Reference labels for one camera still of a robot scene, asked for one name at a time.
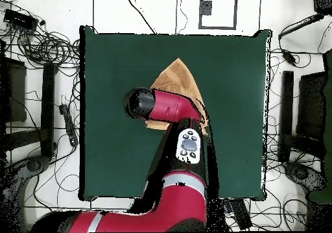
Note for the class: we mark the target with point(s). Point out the orange terry towel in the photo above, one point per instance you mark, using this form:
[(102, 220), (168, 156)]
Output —
[(179, 77)]

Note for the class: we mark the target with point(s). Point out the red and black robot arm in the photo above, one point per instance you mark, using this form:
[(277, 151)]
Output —
[(176, 204)]

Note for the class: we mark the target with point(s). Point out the dark green table cloth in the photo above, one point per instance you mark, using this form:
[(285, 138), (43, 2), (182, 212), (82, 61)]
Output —
[(116, 152)]

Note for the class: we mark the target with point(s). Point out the black power strip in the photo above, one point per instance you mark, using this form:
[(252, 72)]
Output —
[(68, 125)]

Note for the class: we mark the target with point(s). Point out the black power brick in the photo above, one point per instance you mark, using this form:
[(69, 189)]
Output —
[(241, 214)]

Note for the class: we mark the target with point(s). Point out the black power adapter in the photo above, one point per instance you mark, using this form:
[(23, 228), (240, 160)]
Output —
[(289, 57)]

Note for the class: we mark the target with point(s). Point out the grey tripod base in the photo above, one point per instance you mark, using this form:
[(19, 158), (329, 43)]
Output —
[(33, 165), (302, 174)]

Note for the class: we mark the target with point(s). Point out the black multi-port hub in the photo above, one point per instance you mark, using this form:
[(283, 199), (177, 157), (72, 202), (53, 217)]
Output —
[(20, 18)]

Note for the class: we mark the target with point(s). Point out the black box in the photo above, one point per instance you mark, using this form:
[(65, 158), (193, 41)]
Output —
[(323, 3)]

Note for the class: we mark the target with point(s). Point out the black metal stand frame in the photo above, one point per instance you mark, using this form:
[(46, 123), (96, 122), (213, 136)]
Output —
[(288, 113), (48, 108)]

